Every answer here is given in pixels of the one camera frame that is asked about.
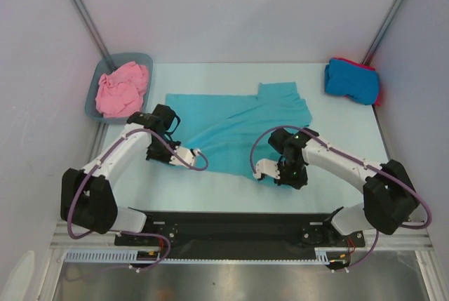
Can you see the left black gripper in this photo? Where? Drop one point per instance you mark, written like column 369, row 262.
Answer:
column 150, row 156

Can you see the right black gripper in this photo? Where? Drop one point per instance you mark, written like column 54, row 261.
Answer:
column 291, row 175

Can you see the teal t shirt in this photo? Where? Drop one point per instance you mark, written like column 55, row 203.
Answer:
column 229, row 129

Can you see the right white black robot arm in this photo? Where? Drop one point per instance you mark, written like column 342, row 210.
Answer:
column 388, row 194

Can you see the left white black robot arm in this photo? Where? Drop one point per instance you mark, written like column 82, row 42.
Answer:
column 87, row 200

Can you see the pink crumpled t shirt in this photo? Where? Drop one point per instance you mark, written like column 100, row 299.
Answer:
column 121, row 93

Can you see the blue folded t shirt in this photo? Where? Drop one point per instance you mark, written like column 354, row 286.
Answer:
column 331, row 84

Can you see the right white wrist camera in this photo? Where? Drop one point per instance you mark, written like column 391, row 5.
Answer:
column 266, row 167

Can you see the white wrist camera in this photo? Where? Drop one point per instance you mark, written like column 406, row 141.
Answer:
column 266, row 167
column 183, row 156

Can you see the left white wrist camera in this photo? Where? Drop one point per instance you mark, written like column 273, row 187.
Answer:
column 183, row 156

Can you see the grey slotted cable duct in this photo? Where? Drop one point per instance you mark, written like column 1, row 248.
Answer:
column 146, row 257

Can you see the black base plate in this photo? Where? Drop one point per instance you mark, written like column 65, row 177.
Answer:
column 239, row 236

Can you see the left corner aluminium post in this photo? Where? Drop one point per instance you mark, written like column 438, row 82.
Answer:
column 88, row 22

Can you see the corner aluminium post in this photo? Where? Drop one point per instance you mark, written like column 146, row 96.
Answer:
column 88, row 22
column 387, row 22

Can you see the right corner aluminium post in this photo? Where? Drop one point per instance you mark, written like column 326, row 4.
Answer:
column 387, row 22

